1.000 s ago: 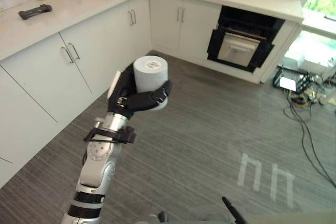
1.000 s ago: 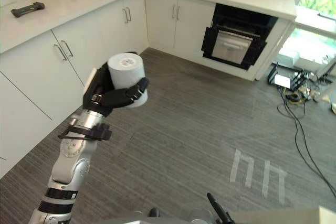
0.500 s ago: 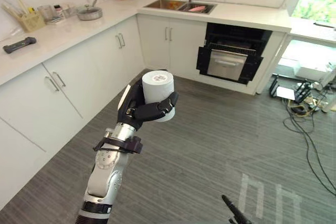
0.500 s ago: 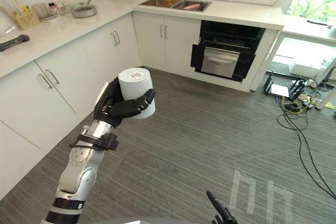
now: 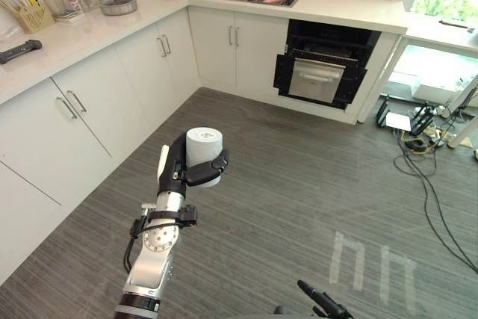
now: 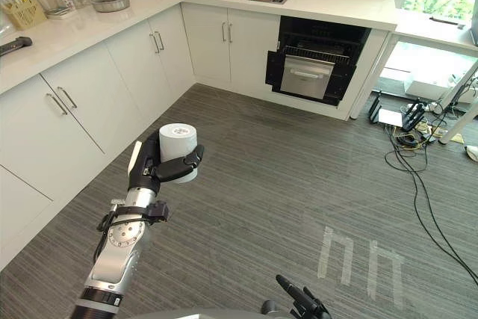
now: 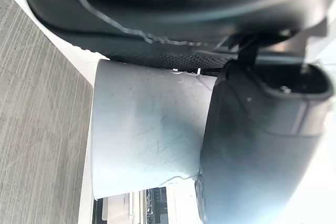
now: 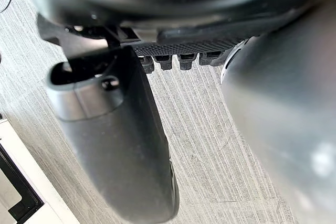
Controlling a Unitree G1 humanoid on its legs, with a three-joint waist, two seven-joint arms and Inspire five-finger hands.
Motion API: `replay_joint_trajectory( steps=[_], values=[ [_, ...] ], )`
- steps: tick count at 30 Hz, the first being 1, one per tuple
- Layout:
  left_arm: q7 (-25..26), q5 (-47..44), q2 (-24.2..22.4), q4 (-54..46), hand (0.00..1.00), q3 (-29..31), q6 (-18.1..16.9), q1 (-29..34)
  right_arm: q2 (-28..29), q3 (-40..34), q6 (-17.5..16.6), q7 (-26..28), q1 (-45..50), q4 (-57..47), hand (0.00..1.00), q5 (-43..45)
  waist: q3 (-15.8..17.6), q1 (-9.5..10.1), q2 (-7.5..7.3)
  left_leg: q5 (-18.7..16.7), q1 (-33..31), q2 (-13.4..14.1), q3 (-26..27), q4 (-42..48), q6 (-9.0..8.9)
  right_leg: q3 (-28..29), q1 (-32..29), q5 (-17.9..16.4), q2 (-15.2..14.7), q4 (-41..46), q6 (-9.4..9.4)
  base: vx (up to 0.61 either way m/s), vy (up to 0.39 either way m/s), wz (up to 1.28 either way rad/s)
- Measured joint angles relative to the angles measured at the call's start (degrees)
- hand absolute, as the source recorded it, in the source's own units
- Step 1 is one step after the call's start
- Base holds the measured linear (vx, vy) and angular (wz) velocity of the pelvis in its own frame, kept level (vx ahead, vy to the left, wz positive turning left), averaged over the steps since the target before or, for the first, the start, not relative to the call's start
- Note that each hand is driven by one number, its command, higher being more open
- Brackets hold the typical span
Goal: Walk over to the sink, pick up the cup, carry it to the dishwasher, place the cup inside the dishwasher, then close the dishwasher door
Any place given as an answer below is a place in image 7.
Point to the silver robot leg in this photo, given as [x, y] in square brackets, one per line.
[147, 129]

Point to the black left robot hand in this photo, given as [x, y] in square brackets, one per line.
[162, 24]

